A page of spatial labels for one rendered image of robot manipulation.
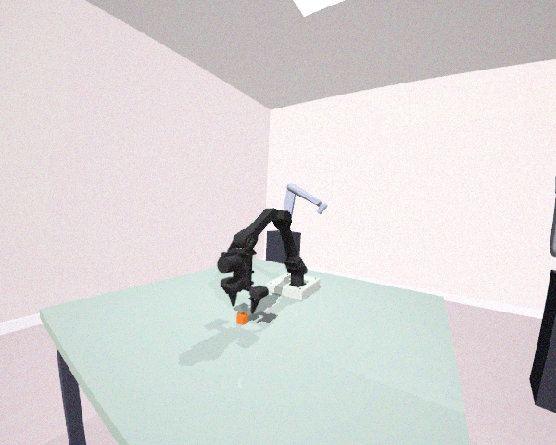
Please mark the orange block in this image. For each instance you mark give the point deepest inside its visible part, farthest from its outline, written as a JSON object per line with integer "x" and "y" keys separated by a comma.
{"x": 242, "y": 318}

